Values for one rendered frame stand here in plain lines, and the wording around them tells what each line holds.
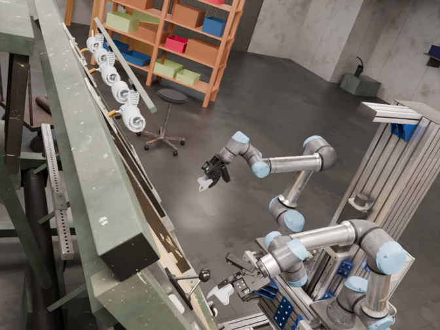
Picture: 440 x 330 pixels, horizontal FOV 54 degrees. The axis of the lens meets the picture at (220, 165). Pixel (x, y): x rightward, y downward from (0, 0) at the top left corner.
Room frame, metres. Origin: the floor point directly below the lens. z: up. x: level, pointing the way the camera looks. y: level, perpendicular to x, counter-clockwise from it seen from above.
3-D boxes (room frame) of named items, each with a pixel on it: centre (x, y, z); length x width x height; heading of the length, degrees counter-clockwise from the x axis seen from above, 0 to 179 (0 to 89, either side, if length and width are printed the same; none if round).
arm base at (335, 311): (1.64, -0.79, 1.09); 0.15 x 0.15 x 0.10
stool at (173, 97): (4.94, 0.79, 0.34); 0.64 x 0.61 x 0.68; 34
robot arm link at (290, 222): (2.03, -0.48, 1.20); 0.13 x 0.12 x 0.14; 25
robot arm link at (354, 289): (1.63, -0.79, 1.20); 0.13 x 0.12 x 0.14; 30
